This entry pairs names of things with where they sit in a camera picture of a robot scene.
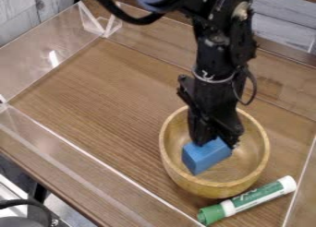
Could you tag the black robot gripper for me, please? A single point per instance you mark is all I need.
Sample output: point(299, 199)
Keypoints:
point(212, 101)

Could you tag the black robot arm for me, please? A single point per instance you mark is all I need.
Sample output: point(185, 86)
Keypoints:
point(222, 30)

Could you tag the clear acrylic tray wall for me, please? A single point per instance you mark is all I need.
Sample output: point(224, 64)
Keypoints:
point(86, 98)

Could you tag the green white marker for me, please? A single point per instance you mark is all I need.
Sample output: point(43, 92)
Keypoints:
point(248, 200)

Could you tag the blue rectangular block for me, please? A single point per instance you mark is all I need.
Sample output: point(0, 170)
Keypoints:
point(202, 157)

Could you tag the brown wooden bowl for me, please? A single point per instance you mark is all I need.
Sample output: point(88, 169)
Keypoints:
point(234, 174)

